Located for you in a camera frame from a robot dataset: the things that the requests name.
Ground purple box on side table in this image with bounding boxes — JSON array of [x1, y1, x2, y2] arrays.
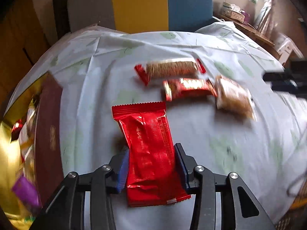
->
[[240, 10, 250, 25]]

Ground white cloud-print tablecloth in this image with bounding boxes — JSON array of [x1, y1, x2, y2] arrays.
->
[[10, 22, 306, 223]]

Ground red and white snack packet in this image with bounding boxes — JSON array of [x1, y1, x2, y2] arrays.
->
[[163, 78, 217, 102]]

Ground patterned tissue box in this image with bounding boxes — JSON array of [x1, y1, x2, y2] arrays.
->
[[222, 5, 245, 23]]

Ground purple snack packet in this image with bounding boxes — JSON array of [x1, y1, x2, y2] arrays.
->
[[12, 176, 41, 209]]

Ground clear bag brown crispy snack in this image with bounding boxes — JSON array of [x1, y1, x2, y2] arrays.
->
[[214, 75, 257, 121]]

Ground grey yellow blue chair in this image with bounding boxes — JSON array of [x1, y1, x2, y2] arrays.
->
[[68, 0, 214, 33]]

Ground cardboard box with white cover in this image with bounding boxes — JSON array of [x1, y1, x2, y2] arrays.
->
[[272, 32, 304, 66]]

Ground large red foil snack packet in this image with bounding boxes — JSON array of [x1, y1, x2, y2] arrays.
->
[[112, 102, 191, 207]]

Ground clear rice-cracker roll red ends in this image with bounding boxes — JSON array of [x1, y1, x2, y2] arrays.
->
[[134, 58, 206, 86]]

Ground wooden side table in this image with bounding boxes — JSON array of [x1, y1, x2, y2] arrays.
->
[[214, 14, 275, 48]]

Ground gold and maroon gift box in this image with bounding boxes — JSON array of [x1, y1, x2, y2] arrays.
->
[[1, 72, 64, 229]]

